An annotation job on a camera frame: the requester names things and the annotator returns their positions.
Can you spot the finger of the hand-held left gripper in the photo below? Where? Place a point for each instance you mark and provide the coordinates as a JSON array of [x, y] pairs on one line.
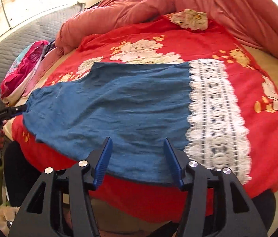
[[15, 110]]

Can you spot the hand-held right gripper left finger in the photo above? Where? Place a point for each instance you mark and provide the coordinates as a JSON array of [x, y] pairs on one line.
[[102, 161]]

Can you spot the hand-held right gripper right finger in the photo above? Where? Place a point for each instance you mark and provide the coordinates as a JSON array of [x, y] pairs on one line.
[[174, 163]]

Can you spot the blue pants with lace hem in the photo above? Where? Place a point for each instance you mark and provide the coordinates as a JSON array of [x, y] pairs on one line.
[[116, 103]]

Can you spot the plain pink pillow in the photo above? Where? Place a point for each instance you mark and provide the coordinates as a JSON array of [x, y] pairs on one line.
[[36, 77]]

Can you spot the magenta patterned pillow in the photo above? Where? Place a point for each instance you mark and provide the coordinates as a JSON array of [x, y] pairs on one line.
[[30, 56]]

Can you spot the person's black clothed leg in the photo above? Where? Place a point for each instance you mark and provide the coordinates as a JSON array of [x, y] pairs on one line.
[[18, 172]]

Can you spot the grey quilted headboard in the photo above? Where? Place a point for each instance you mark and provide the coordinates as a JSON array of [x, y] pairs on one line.
[[18, 37]]

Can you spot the red floral blanket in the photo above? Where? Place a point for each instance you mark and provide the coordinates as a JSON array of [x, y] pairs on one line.
[[240, 91]]

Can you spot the beige fluffy thing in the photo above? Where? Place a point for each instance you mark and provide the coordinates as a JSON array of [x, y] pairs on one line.
[[4, 217]]

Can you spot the pink duvet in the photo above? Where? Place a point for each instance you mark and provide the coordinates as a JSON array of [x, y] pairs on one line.
[[153, 2]]

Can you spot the tree branch print wall panels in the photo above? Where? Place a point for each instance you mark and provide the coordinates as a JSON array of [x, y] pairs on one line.
[[18, 2]]

